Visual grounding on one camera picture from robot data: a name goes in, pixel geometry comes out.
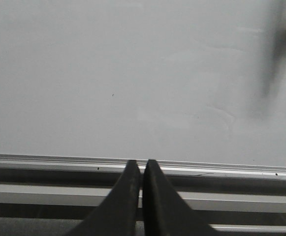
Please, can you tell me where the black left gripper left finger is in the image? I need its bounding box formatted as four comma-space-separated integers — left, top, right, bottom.
65, 160, 140, 236

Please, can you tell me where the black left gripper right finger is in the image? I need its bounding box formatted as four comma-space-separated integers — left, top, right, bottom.
142, 159, 219, 236

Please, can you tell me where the white metal workbench frame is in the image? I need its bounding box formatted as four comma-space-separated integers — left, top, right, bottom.
0, 184, 286, 234

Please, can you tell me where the white whiteboard with aluminium frame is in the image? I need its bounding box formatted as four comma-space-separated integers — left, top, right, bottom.
0, 0, 286, 179

